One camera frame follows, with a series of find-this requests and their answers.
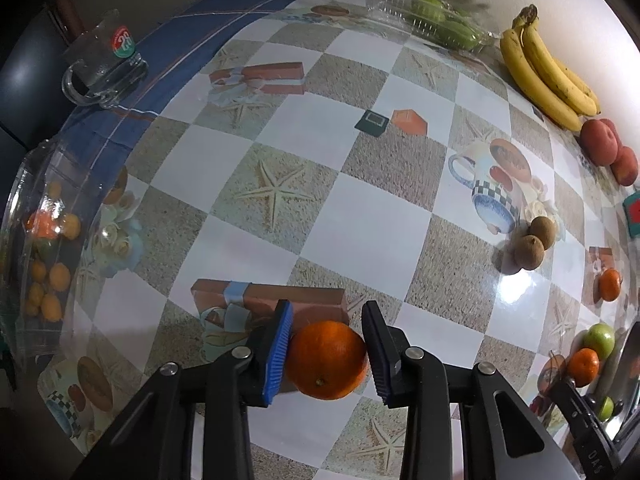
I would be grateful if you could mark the green mango-shaped fruit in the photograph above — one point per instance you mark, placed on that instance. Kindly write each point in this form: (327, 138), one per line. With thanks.
(601, 339)

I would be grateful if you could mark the steel bowl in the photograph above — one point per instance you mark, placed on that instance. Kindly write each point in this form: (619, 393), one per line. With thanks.
(619, 380)

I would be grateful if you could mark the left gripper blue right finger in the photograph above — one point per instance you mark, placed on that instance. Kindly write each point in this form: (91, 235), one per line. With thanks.
(383, 355)

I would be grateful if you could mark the large orange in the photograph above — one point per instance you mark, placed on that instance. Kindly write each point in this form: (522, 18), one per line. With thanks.
(326, 360)

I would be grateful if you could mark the red apple middle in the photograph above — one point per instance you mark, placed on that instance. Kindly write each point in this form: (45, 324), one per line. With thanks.
(617, 132)

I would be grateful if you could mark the green apple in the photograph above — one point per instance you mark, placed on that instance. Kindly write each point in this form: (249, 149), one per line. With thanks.
(605, 412)

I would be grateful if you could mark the glass mug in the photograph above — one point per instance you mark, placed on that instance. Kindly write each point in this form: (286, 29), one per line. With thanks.
(104, 64)

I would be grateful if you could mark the red apple right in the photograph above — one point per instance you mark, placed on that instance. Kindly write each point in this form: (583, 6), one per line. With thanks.
(625, 169)

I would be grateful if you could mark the teal plastic box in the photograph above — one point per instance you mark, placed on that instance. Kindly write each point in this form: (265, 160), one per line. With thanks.
(631, 207)

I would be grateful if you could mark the clear bag of green fruit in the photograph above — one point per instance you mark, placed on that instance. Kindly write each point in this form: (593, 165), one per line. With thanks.
(458, 25)

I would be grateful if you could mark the yellow banana bunch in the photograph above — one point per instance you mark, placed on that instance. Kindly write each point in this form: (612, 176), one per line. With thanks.
(548, 83)

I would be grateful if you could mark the red apple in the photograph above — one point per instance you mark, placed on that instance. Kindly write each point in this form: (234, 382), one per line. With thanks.
(617, 132)
(600, 141)
(625, 169)

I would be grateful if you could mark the red apple left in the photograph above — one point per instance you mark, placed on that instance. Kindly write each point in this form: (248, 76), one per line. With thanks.
(600, 141)

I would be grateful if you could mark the clear plastic fruit container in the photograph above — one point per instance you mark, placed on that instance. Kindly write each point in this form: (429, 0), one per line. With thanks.
(50, 208)

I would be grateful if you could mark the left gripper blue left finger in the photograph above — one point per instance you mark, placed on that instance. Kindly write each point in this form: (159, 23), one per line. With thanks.
(276, 340)

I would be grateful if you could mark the small orange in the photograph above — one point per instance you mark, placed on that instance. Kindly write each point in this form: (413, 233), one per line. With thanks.
(610, 284)

